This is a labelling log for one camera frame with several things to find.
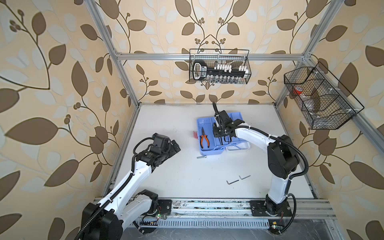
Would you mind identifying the orange handled pliers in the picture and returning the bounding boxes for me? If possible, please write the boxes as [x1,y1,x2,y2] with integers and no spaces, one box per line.
[200,127,210,149]

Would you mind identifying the white blue plastic toolbox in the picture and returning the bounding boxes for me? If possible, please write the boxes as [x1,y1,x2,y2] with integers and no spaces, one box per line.
[197,117,251,156]

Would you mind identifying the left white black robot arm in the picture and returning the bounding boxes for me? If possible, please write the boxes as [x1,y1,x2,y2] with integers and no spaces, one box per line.
[75,133,181,240]

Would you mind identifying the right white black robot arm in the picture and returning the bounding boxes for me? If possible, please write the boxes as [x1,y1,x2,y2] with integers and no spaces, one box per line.
[213,102,309,235]

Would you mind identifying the black socket set holder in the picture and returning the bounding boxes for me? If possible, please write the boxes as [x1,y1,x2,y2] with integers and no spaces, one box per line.
[189,60,252,84]

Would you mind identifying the red capped clear bottle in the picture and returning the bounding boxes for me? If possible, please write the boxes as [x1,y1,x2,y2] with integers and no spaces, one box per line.
[292,86,309,101]

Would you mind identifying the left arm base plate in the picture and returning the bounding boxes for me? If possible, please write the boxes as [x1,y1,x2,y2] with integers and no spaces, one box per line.
[143,199,173,217]

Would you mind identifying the back black wire basket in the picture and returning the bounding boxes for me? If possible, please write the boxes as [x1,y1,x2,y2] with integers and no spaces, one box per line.
[189,48,252,85]

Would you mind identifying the black wire basket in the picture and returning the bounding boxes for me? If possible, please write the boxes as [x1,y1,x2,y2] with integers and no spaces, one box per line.
[284,62,364,130]
[189,48,252,85]

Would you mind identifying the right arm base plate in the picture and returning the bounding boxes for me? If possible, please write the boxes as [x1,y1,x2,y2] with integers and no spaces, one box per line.
[249,200,293,218]

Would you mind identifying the right black wire basket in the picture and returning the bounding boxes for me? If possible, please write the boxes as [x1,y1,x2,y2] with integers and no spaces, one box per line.
[284,62,364,130]

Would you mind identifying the aluminium frame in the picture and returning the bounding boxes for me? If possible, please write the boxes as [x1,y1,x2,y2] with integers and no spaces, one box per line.
[82,0,384,169]

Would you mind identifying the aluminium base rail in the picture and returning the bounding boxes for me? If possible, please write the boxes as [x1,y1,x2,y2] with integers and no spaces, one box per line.
[159,198,337,220]

